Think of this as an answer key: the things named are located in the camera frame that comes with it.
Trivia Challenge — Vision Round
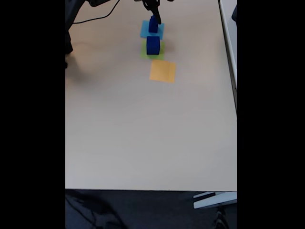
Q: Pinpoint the large blue cube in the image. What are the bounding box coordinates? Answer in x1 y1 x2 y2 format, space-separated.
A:
146 35 160 55

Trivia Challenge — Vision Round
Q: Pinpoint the blue paper square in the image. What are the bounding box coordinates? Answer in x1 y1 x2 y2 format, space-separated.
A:
140 20 165 40

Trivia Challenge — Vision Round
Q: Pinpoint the green paper square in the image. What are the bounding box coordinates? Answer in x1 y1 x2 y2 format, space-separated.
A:
139 39 166 60

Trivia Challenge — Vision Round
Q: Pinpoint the orange paper square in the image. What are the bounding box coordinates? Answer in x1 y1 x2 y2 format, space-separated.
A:
149 59 177 84

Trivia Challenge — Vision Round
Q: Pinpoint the white neighbouring table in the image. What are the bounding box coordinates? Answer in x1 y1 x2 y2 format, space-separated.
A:
218 0 237 113

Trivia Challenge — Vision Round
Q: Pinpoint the white table foot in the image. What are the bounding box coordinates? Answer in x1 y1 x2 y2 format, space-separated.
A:
193 191 237 209

